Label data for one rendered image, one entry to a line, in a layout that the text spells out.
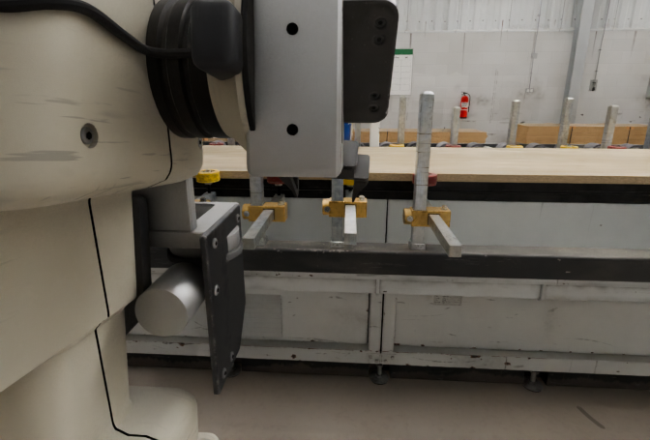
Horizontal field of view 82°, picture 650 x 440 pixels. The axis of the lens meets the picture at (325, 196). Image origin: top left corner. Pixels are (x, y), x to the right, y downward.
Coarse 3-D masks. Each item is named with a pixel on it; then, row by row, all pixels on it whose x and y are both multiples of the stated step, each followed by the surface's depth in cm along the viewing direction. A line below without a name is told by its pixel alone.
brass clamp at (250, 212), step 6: (246, 204) 117; (264, 204) 117; (270, 204) 117; (276, 204) 117; (246, 210) 116; (252, 210) 115; (258, 210) 115; (276, 210) 115; (282, 210) 115; (246, 216) 115; (252, 216) 116; (258, 216) 116; (276, 216) 115; (282, 216) 115
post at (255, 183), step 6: (252, 180) 114; (258, 180) 114; (252, 186) 114; (258, 186) 114; (252, 192) 115; (258, 192) 115; (252, 198) 115; (258, 198) 115; (252, 204) 116; (258, 204) 116; (252, 222) 117; (264, 234) 120
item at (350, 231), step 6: (348, 192) 127; (348, 210) 108; (354, 210) 108; (348, 216) 102; (354, 216) 102; (348, 222) 97; (354, 222) 97; (348, 228) 93; (354, 228) 93; (348, 234) 90; (354, 234) 90; (348, 240) 90; (354, 240) 90
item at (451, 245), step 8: (432, 216) 111; (432, 224) 107; (440, 224) 103; (440, 232) 98; (448, 232) 97; (440, 240) 97; (448, 240) 92; (456, 240) 92; (448, 248) 90; (456, 248) 89; (456, 256) 89
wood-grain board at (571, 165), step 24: (216, 168) 139; (240, 168) 139; (384, 168) 139; (408, 168) 139; (432, 168) 139; (456, 168) 139; (480, 168) 139; (504, 168) 139; (528, 168) 139; (552, 168) 139; (576, 168) 139; (600, 168) 139; (624, 168) 139; (648, 168) 139
